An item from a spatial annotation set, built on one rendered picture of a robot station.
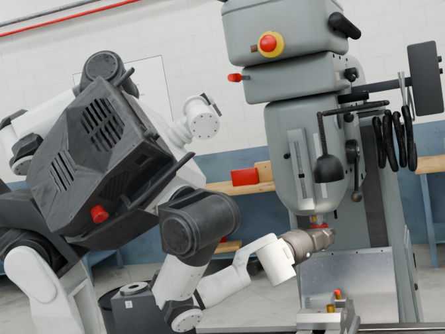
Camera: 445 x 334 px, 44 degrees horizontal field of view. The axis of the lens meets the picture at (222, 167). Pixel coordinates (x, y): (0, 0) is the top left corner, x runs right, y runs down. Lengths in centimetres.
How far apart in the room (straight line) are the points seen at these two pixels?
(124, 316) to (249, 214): 442
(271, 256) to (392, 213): 69
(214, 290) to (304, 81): 56
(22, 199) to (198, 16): 502
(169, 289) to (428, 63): 98
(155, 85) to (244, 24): 503
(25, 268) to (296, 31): 81
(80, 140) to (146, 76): 528
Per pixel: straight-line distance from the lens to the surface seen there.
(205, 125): 120
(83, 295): 143
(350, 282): 196
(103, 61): 132
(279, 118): 146
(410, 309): 206
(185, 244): 108
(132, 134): 106
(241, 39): 136
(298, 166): 143
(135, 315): 178
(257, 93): 144
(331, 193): 147
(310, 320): 159
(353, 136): 164
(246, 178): 543
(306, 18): 132
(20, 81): 735
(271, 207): 603
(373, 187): 191
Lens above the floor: 162
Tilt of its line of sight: 6 degrees down
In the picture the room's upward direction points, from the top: 10 degrees counter-clockwise
